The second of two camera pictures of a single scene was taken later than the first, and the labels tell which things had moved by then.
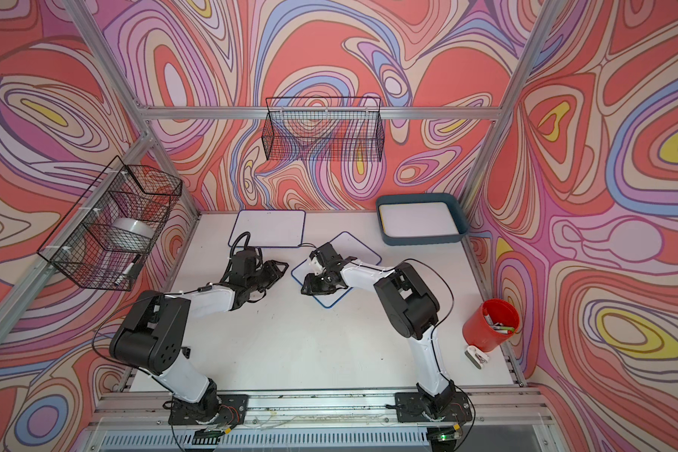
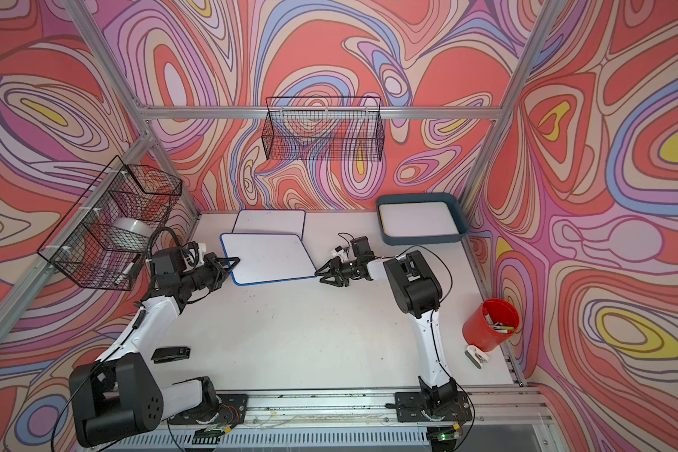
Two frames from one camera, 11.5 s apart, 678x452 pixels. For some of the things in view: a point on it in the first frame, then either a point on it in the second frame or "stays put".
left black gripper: [272, 265] to [218, 274]
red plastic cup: [490, 324] stays put
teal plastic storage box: [424, 199] stays put
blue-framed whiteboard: [351, 249] to [266, 258]
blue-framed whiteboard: [269, 228] stays put
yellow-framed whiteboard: [417, 219] stays put
